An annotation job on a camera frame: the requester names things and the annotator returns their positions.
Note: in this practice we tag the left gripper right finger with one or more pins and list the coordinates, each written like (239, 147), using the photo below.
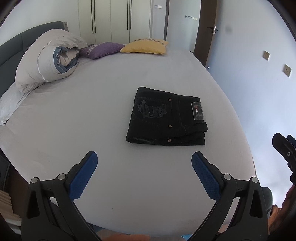
(217, 185)

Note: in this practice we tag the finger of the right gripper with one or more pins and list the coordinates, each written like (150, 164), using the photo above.
(279, 143)
(291, 142)

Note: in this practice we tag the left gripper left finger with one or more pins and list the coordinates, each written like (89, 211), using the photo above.
(80, 174)

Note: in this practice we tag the black denim pants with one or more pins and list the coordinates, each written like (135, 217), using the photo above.
(166, 119)

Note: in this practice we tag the right hand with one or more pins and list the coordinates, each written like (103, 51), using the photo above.
(279, 214)

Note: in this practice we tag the left hand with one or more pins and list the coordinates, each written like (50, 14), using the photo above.
(124, 237)

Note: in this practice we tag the white pillow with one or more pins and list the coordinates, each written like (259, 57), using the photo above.
(10, 101)

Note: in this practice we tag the rolled grey white duvet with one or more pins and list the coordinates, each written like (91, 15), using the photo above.
(53, 56)

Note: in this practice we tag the purple cushion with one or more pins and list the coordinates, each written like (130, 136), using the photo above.
(101, 50)

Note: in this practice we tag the brown door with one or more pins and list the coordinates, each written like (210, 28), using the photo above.
(208, 12)

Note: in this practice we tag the dark grey headboard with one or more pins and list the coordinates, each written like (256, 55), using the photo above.
(13, 50)

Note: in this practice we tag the yellow cushion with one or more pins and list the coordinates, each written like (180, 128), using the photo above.
(149, 46)

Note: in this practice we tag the cream wardrobe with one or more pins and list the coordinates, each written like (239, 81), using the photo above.
(121, 21)

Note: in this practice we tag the wall switch plate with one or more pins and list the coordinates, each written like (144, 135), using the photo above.
(266, 55)
(287, 70)

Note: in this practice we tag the silver door handle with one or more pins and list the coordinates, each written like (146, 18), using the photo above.
(213, 29)

